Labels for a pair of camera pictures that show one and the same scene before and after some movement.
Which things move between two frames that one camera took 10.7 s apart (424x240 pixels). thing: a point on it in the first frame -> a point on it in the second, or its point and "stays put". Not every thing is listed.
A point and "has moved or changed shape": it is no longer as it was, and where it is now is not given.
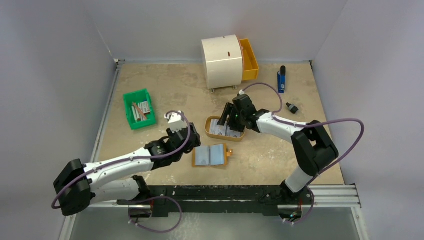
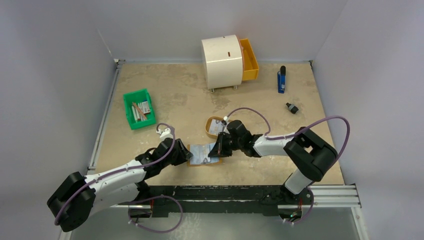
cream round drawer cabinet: (222, 61) stays put
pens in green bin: (138, 111) stays put
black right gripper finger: (227, 111) -> (221, 148)
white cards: (233, 133) -> (215, 127)
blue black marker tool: (281, 76) stays put
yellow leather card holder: (214, 155) has moved or changed shape
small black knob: (292, 108) stays put
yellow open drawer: (250, 67) stays put
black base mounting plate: (242, 199) stays put
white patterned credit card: (216, 129) -> (199, 153)
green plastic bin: (139, 109) stays put
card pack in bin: (144, 107) stays put
